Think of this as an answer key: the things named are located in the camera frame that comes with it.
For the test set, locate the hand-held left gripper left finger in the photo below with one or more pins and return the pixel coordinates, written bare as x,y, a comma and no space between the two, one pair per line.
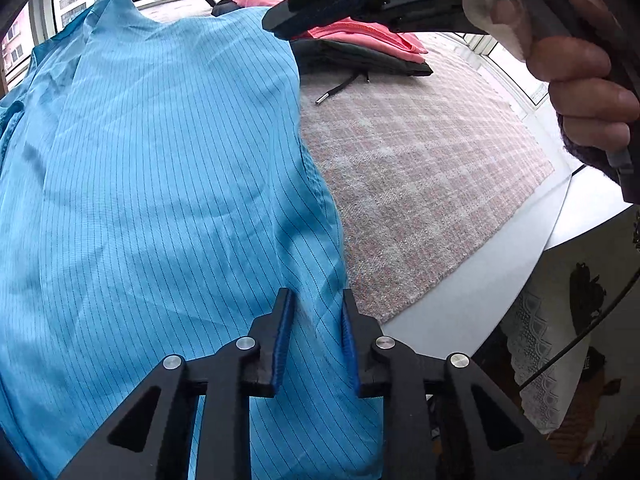
280,345

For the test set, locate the pink plaid cloth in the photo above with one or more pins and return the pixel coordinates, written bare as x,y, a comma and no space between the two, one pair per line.
425,160

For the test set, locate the white lace cloth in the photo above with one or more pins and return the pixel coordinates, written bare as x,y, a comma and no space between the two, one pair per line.
540,340

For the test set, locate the blue striped jacket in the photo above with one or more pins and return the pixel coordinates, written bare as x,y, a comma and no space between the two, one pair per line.
150,185

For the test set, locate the white window frame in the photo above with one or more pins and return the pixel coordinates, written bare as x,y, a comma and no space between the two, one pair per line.
45,5

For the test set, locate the pink t-shirt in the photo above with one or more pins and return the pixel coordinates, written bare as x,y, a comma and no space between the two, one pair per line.
370,35

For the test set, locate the person's right hand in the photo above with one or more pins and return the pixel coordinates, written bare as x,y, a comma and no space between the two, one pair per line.
575,60

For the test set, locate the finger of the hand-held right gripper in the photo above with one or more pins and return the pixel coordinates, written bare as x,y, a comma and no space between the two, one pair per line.
425,10

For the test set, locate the black folded garment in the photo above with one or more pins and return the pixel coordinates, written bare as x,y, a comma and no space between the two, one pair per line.
360,57

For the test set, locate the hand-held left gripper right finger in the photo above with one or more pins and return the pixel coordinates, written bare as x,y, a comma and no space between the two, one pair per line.
348,350

